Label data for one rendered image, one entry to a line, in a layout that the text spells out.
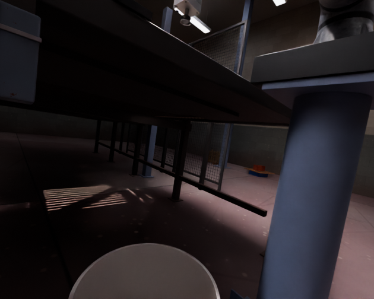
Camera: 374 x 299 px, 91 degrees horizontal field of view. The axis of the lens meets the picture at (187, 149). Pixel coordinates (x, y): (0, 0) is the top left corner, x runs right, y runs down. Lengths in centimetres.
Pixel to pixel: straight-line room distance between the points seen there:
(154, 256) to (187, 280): 11
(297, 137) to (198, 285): 47
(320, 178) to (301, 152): 7
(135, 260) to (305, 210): 48
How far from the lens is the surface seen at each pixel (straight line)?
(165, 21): 309
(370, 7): 70
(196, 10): 87
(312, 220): 58
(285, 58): 57
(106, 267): 58
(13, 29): 36
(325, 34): 66
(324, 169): 56
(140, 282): 67
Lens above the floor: 70
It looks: 4 degrees down
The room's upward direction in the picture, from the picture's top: 8 degrees clockwise
